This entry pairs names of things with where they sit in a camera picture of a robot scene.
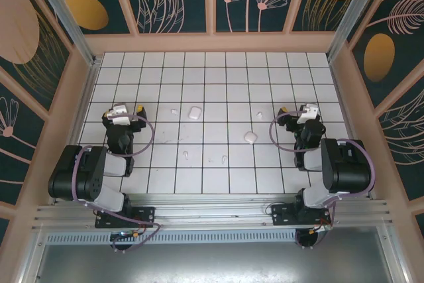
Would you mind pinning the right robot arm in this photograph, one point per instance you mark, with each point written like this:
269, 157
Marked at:
348, 167

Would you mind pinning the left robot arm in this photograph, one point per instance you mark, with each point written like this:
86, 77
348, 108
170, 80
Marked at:
112, 165

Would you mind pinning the grey metal sheet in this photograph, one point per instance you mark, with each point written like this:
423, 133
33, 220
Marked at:
212, 263

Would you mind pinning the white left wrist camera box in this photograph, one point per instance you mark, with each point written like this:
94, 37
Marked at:
119, 114

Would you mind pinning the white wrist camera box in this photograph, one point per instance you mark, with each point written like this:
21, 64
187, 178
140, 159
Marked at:
306, 113
119, 114

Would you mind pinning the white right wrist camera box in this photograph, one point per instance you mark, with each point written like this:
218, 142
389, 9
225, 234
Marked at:
306, 113

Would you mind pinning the aluminium side rail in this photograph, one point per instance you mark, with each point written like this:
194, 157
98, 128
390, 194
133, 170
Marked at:
84, 110
346, 114

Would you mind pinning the aluminium corner post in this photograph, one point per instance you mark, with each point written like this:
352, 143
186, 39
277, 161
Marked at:
354, 11
66, 18

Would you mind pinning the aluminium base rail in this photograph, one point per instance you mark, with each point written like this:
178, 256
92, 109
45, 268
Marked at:
212, 210

